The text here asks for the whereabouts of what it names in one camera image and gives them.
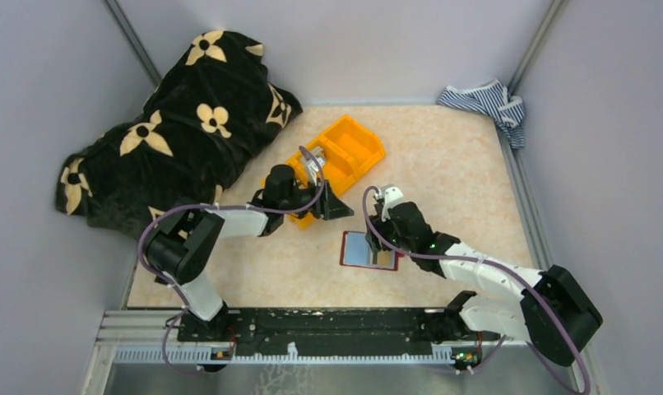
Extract cards in middle bin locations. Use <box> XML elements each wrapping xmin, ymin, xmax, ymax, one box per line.
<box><xmin>302</xmin><ymin>146</ymin><xmax>327</xmax><ymax>172</ymax></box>

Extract yellow plastic bin right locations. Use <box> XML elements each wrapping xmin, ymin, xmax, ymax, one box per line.
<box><xmin>321</xmin><ymin>114</ymin><xmax>386</xmax><ymax>177</ymax></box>

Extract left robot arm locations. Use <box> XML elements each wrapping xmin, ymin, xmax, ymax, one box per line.
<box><xmin>137</xmin><ymin>149</ymin><xmax>354</xmax><ymax>341</ymax></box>

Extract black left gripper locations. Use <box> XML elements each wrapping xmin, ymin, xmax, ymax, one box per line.
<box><xmin>280</xmin><ymin>177</ymin><xmax>355</xmax><ymax>221</ymax></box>

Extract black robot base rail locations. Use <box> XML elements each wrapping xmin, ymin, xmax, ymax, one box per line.
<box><xmin>177</xmin><ymin>307</ymin><xmax>498</xmax><ymax>357</ymax></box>

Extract red leather card holder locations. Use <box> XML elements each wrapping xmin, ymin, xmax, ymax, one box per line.
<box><xmin>340</xmin><ymin>231</ymin><xmax>399</xmax><ymax>272</ymax></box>

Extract yellow plastic bin left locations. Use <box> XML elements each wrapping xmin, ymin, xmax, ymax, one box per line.
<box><xmin>260</xmin><ymin>174</ymin><xmax>322</xmax><ymax>230</ymax></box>

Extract aluminium frame rail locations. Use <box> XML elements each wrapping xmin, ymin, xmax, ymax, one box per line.
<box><xmin>94</xmin><ymin>306</ymin><xmax>590</xmax><ymax>366</ymax></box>

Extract blue white striped cloth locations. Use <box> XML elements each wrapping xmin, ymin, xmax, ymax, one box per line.
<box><xmin>438</xmin><ymin>79</ymin><xmax>526</xmax><ymax>150</ymax></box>

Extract gold card in holder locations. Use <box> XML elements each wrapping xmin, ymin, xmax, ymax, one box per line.
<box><xmin>370</xmin><ymin>251</ymin><xmax>397</xmax><ymax>271</ymax></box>

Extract black floral blanket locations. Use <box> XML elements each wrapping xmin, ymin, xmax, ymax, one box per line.
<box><xmin>54</xmin><ymin>30</ymin><xmax>303</xmax><ymax>239</ymax></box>

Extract yellow plastic bin middle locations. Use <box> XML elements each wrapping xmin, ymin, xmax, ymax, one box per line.
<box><xmin>285</xmin><ymin>137</ymin><xmax>361</xmax><ymax>196</ymax></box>

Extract yellow plastic bin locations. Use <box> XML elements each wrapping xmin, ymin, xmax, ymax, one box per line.
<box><xmin>285</xmin><ymin>137</ymin><xmax>361</xmax><ymax>196</ymax></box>
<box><xmin>260</xmin><ymin>174</ymin><xmax>322</xmax><ymax>230</ymax></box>
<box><xmin>321</xmin><ymin>114</ymin><xmax>386</xmax><ymax>177</ymax></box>

